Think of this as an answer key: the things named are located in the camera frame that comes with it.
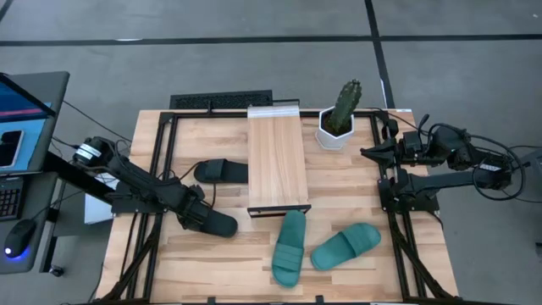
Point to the black rubber slide sandal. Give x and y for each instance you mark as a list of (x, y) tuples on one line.
[(222, 224), (220, 171)]

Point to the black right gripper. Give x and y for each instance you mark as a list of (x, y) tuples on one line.
[(408, 157)]

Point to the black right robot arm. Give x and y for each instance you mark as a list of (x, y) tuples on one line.
[(444, 180)]

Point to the white box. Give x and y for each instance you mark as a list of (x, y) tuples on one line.
[(95, 209)]

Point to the black aluminium table frame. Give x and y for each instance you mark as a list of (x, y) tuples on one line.
[(368, 113)]

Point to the green rubber slide sandal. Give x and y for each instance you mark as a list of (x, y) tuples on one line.
[(345, 245), (289, 250)]

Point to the computer monitor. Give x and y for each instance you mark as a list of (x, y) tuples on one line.
[(38, 140)]

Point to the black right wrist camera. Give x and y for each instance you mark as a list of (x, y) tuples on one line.
[(411, 142)]

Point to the black caster wheel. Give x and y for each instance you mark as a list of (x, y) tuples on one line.
[(56, 271)]

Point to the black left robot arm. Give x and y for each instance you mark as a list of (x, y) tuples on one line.
[(139, 182)]

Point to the green cactus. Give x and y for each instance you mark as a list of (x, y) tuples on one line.
[(345, 106)]

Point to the black computer mouse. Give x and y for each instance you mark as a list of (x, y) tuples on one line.
[(19, 237)]

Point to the black smartphone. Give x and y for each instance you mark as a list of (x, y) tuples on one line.
[(10, 148)]

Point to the black keyboard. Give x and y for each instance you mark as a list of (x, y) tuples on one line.
[(220, 101), (10, 199)]

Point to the grey desk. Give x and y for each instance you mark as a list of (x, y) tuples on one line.
[(40, 237)]

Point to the black desk support bar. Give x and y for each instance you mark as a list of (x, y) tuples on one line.
[(63, 169)]

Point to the grey floor stand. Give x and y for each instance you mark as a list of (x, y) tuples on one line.
[(534, 165)]

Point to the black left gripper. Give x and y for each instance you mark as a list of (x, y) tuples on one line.
[(192, 205)]

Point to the wooden shelf black metal frame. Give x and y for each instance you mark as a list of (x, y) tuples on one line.
[(277, 165)]

